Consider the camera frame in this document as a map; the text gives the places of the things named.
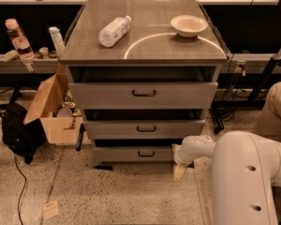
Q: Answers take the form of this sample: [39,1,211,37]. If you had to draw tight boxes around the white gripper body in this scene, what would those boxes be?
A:
[173,145,195,167]

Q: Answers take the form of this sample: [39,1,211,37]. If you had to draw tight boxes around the grey bottom drawer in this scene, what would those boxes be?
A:
[93,147,173,164]

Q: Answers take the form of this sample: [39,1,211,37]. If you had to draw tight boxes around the grey drawer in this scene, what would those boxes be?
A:
[84,120,205,140]
[69,82,217,110]
[93,147,173,164]

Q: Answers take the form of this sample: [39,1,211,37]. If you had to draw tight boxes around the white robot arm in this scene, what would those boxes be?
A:
[172,131,281,225]

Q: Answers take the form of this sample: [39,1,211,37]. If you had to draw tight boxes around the grey middle drawer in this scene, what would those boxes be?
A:
[84,120,205,140]

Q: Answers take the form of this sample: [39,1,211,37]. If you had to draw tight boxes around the grey drawer cabinet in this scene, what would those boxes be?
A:
[58,0,228,171]

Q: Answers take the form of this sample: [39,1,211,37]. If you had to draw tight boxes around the grey top drawer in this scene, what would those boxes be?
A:
[69,82,217,110]

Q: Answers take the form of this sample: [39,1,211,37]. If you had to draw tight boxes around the open cardboard box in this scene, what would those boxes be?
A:
[23,64,82,145]

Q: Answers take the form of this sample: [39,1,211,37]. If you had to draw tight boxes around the person leg khaki trousers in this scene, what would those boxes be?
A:
[253,82,281,143]

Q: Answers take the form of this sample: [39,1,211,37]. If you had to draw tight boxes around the white paper bowl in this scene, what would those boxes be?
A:
[170,15,208,38]

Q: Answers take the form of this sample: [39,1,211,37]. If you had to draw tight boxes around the clear plastic water bottle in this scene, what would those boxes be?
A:
[98,16,132,48]

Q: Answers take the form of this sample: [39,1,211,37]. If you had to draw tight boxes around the paper tag on floor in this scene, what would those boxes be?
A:
[43,201,59,220]

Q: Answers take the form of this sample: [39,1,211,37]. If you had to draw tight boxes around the black backpack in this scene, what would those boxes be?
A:
[0,103,46,164]

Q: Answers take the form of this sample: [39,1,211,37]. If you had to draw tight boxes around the white tube bottle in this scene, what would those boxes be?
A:
[49,26,65,57]

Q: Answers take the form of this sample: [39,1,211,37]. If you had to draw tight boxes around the tall labelled bottle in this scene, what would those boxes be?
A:
[5,19,35,61]

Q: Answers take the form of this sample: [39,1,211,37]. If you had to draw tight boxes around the pale sponge on shelf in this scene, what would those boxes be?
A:
[4,50,19,62]

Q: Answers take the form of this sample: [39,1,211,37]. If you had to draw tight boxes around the black floor cable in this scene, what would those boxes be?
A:
[13,153,28,225]

